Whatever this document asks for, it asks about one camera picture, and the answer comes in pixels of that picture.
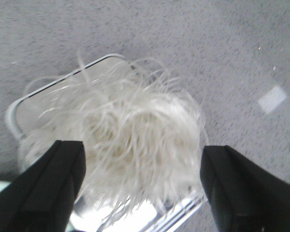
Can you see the black silver kitchen scale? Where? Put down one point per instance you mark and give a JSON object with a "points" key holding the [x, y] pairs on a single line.
{"points": [[21, 119]]}

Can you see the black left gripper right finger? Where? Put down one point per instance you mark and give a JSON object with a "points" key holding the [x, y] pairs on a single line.
{"points": [[243, 196]]}

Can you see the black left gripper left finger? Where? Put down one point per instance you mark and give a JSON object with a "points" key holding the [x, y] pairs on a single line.
{"points": [[41, 199]]}

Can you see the white vermicelli noodle bundle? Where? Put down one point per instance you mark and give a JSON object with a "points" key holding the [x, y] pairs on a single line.
{"points": [[142, 133]]}

